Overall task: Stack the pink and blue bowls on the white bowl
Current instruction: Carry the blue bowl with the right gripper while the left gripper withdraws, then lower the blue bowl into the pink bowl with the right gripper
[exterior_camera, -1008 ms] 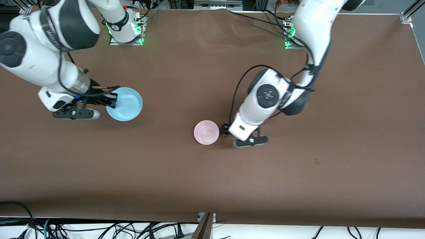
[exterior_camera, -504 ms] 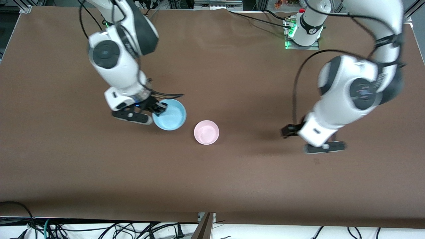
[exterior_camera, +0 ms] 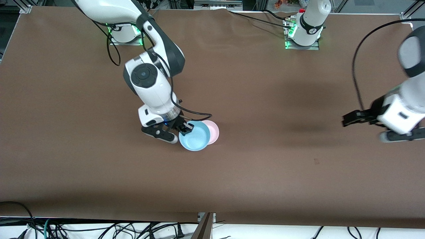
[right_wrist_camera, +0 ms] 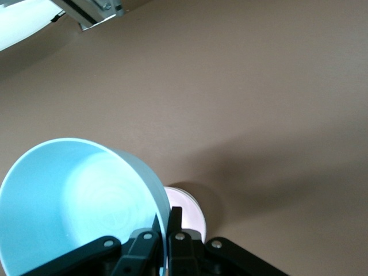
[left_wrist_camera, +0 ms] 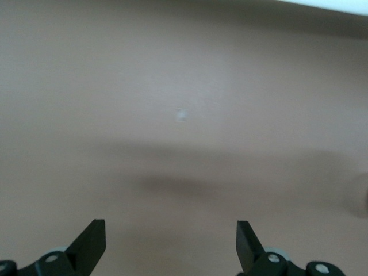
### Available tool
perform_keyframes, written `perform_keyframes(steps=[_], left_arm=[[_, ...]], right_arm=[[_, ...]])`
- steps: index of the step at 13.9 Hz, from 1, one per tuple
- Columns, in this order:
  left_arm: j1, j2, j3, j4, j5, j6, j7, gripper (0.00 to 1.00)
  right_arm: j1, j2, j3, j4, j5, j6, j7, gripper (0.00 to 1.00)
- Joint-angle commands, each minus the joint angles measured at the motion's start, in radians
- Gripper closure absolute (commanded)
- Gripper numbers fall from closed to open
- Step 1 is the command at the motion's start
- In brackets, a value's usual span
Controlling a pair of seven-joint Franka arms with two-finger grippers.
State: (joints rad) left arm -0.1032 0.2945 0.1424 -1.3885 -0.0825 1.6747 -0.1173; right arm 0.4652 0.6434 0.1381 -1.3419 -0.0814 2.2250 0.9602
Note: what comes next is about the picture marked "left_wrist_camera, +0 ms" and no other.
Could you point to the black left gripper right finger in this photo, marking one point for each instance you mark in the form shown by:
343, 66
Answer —
250, 256

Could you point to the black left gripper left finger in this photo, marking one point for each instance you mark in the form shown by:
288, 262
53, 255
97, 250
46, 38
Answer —
83, 256

